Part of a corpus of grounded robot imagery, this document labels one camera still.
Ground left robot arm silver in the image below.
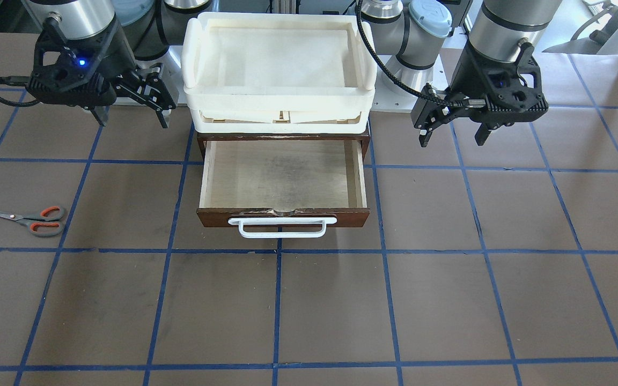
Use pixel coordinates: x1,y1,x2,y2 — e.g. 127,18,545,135
354,1,560,147

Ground black braided cable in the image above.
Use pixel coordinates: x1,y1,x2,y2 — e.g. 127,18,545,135
355,0,452,106

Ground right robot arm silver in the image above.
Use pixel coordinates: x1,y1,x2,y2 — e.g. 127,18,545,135
25,1,211,128

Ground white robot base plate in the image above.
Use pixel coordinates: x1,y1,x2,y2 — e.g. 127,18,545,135
371,55,448,113

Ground orange grey scissors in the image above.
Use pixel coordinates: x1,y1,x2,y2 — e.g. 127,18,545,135
0,206,66,237

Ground white plastic tray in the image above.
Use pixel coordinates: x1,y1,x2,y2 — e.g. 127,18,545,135
181,12,376,135

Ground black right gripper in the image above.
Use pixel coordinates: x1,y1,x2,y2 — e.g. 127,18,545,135
25,16,177,129

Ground wooden drawer white handle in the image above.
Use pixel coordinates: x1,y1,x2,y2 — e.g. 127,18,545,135
197,138,370,239

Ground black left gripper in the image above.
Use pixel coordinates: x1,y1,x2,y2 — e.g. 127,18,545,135
412,42,549,147

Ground dark brown wooden cabinet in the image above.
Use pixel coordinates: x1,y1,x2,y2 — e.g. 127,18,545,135
195,124,371,159

